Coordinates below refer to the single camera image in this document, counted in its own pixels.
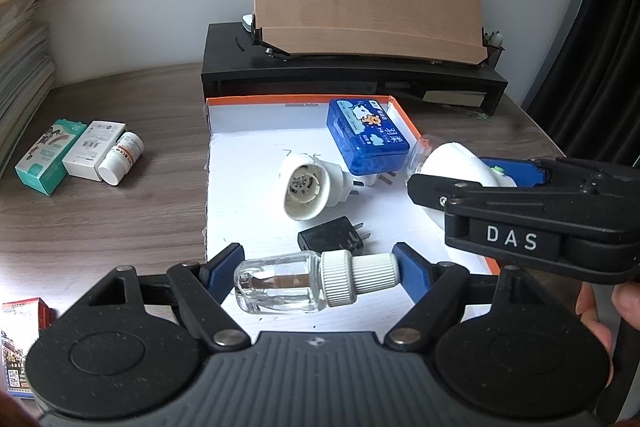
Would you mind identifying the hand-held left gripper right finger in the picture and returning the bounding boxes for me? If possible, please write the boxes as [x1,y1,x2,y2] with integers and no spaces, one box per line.
[384,243,546,353]

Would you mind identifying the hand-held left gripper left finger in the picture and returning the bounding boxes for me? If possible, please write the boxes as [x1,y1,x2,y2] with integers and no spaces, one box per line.
[85,243,251,354]

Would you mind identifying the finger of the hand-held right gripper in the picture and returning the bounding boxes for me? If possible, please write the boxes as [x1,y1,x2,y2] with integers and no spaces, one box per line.
[479,157,640,188]
[407,173,551,228]

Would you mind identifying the white heater with green button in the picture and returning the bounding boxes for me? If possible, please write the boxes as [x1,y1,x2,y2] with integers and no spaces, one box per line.
[407,134,519,253]

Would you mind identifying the clear liquid bottle white cap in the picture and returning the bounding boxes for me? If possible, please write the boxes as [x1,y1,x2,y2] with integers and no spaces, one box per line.
[233,251,399,316]

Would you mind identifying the orange and white cardboard box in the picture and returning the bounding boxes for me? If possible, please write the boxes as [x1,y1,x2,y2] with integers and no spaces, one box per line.
[202,94,501,333]

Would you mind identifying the blue plastic box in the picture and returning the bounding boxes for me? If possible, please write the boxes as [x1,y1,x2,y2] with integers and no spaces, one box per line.
[326,98,411,176]

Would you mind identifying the black charger plug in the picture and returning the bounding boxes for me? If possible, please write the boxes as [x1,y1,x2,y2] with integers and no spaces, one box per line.
[297,216,372,261]

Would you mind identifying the person's right hand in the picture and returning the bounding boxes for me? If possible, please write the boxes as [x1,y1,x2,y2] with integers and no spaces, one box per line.
[575,277,640,356]

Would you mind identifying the white plug-in heater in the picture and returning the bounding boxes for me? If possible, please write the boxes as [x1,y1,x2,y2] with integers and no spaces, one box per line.
[278,153,361,222]

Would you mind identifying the dark curtain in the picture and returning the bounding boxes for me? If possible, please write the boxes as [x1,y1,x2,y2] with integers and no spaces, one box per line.
[520,0,640,168]

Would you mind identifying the white pill bottle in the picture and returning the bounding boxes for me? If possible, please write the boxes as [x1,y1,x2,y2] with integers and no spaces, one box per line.
[97,132,145,186]

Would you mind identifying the white medicine box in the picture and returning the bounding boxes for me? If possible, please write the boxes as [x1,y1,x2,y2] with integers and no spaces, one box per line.
[62,121,127,182]

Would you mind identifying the teal medicine box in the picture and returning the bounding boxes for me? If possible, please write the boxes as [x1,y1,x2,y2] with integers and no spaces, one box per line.
[14,118,87,198]

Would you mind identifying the black desk stand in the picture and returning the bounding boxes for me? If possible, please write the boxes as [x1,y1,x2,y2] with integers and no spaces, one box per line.
[201,23,510,117]

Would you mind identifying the red printed small box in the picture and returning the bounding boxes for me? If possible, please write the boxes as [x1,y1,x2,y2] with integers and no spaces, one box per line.
[0,297,54,403]

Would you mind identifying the stack of books and papers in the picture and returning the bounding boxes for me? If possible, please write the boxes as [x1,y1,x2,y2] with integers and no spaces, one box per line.
[0,0,58,180]

